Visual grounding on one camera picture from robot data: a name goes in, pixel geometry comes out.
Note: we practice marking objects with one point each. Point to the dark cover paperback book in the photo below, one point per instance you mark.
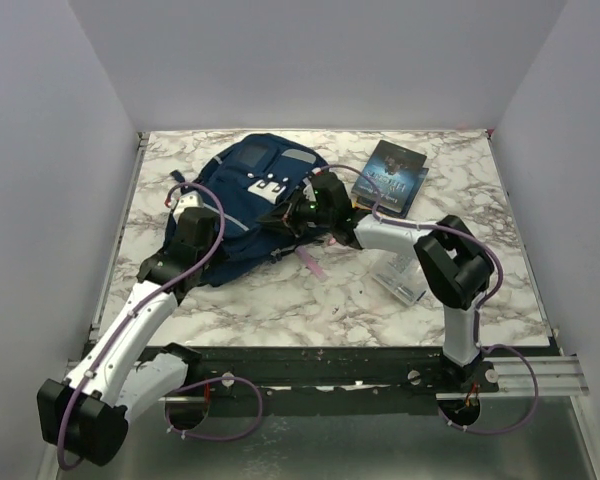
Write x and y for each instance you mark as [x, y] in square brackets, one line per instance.
[398, 173]

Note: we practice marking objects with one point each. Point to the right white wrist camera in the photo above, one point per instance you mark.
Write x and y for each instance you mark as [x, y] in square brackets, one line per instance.
[315, 184]

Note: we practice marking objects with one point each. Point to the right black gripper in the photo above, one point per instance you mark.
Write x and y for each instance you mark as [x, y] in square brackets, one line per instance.
[279, 221]

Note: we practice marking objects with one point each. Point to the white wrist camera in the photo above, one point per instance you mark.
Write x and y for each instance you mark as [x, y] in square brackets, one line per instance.
[315, 184]
[188, 200]

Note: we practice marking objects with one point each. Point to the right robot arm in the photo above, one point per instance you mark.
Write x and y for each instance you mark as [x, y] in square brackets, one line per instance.
[461, 272]

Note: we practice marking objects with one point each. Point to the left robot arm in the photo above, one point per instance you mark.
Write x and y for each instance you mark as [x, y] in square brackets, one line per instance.
[88, 413]

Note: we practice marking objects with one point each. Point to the clear plastic pencil case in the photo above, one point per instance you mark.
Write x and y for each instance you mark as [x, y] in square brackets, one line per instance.
[401, 275]

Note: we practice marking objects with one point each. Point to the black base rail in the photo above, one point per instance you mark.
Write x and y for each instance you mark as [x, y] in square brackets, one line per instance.
[290, 381]

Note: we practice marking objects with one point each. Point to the navy blue student backpack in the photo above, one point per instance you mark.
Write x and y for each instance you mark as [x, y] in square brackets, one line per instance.
[251, 178]

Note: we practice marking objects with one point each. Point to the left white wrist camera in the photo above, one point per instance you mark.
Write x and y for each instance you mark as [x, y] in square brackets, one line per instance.
[188, 200]

